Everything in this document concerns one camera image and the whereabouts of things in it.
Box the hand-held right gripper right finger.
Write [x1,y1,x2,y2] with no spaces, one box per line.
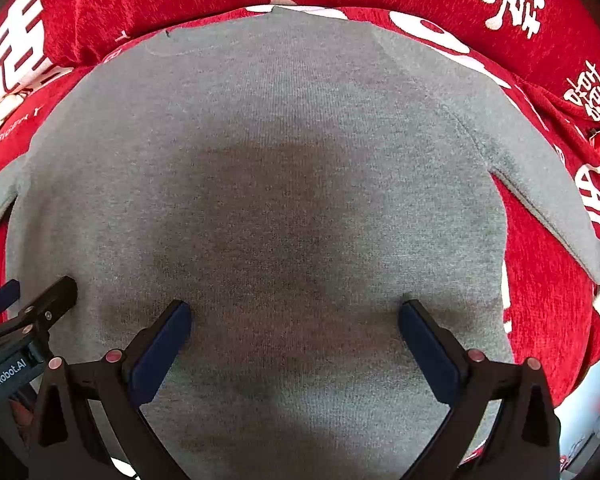
[399,300,562,480]

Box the red printed sofa seat cover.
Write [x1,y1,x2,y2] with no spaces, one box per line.
[0,5,600,466]

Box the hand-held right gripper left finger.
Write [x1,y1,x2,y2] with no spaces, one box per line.
[27,300,194,480]

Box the grey knit sweater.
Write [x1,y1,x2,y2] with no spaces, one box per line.
[0,5,600,480]

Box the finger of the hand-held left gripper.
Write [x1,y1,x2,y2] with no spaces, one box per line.
[0,276,78,361]
[0,280,21,319]

